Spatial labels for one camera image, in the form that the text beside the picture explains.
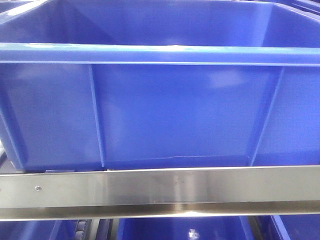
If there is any horizontal steel shelf beam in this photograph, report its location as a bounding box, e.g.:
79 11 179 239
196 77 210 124
0 165 320 221

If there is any large blue bin at left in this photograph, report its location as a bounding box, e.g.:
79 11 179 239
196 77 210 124
0 0 320 172

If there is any lower left blue bin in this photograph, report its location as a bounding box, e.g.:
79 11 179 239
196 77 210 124
0 220 77 240

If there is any lower right blue bin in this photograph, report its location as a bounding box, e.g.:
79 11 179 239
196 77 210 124
271 214 320 240

